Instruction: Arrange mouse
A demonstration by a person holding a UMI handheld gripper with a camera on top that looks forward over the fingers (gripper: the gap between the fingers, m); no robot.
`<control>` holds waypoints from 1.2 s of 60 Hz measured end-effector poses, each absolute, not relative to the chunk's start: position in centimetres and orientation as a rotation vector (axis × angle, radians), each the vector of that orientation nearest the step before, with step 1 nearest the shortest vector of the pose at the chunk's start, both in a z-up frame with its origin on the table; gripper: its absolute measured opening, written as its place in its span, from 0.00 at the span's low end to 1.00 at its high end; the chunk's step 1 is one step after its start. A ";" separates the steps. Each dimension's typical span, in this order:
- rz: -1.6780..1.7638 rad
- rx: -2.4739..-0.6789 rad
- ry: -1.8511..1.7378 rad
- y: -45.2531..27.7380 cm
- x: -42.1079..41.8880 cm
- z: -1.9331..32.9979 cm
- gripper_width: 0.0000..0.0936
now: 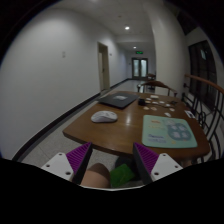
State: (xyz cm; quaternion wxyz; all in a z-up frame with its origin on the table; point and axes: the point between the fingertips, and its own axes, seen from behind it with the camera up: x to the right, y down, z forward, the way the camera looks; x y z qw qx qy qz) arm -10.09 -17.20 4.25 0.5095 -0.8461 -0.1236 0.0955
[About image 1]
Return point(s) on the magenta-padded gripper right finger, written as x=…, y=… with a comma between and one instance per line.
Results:
x=163, y=165

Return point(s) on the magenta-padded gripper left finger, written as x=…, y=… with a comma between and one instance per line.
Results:
x=60, y=164

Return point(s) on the white perforated computer mouse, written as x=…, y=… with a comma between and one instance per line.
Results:
x=104, y=116

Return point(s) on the pale green printed mouse pad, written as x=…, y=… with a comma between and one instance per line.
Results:
x=166, y=131

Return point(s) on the small white card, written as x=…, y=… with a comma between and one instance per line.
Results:
x=168, y=105
x=167, y=114
x=148, y=99
x=155, y=102
x=162, y=101

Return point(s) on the white card with red print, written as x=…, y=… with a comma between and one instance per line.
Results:
x=171, y=109

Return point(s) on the white flat booklet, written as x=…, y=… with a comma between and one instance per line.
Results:
x=190, y=114

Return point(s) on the small tan card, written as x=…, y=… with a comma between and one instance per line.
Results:
x=154, y=108
x=147, y=108

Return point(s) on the small black box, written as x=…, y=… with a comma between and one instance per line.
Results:
x=141, y=102

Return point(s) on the white paper stack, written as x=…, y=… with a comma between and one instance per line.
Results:
x=154, y=97

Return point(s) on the black flat board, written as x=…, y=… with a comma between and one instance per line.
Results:
x=115, y=101

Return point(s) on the clear plastic bag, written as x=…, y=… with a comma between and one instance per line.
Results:
x=120, y=97

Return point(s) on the wooden armchair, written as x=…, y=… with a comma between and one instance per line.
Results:
x=156, y=83

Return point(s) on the dark hallway chair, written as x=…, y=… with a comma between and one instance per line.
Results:
x=151, y=76

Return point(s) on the black railing with wooden handrail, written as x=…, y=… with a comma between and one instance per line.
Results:
x=205, y=81

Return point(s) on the glass double door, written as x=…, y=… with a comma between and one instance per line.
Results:
x=139, y=68

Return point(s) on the dark framed window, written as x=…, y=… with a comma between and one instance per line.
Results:
x=203, y=73

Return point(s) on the pale side door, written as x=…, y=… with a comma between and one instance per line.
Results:
x=104, y=68

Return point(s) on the green exit sign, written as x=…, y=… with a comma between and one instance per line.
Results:
x=139, y=52

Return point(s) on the white wall switch plate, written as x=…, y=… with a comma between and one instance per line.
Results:
x=63, y=54

